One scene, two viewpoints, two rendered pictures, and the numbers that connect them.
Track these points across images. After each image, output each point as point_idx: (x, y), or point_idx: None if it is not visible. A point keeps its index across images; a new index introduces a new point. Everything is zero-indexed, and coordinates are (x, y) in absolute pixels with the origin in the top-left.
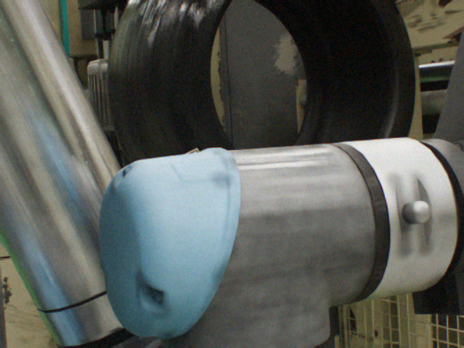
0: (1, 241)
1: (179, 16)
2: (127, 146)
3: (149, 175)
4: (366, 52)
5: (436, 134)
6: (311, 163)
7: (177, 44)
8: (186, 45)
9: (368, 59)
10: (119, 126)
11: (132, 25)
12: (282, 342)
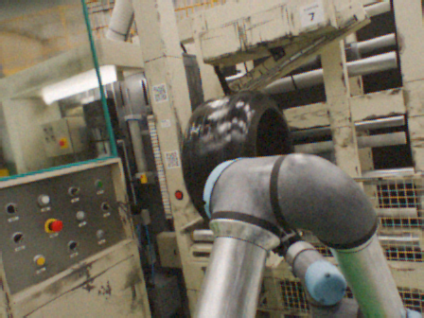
0: (372, 299)
1: (241, 138)
2: (203, 202)
3: None
4: (261, 141)
5: None
6: None
7: (243, 151)
8: (248, 151)
9: (262, 144)
10: (198, 193)
11: (204, 143)
12: None
